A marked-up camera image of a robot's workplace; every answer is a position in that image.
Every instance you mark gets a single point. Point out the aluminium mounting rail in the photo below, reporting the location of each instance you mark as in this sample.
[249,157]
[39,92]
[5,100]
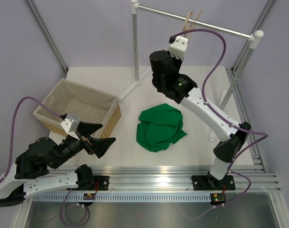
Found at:
[178,178]

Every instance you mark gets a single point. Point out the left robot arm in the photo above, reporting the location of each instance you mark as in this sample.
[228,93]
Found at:
[27,176]

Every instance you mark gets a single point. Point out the wicker basket with cloth liner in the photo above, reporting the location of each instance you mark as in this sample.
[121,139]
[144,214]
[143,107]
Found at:
[88,104]

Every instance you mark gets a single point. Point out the green t shirt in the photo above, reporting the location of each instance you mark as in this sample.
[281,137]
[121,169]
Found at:
[159,127]

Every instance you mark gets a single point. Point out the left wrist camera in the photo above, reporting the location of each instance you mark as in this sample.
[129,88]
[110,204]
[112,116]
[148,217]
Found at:
[70,124]

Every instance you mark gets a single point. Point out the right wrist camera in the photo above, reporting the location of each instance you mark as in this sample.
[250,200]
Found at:
[178,46]

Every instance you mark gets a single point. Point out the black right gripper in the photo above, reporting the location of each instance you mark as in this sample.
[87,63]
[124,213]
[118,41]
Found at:
[178,61]

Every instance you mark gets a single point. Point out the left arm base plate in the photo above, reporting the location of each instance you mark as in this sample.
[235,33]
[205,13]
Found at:
[94,182]

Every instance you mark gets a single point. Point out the wooden clothes hanger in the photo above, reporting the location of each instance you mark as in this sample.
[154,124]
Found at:
[187,25]

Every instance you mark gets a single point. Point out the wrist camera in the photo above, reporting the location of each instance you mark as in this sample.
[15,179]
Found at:
[178,46]
[70,124]

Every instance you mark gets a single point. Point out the white slotted cable duct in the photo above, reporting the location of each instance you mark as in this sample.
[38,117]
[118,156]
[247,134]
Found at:
[123,197]

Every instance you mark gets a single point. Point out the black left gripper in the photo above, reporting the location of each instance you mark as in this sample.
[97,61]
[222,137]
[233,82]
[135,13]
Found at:
[100,146]

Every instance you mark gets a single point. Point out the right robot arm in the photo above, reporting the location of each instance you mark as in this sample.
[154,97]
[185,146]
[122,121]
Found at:
[183,90]

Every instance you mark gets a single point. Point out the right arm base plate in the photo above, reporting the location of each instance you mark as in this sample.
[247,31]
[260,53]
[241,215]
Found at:
[207,183]

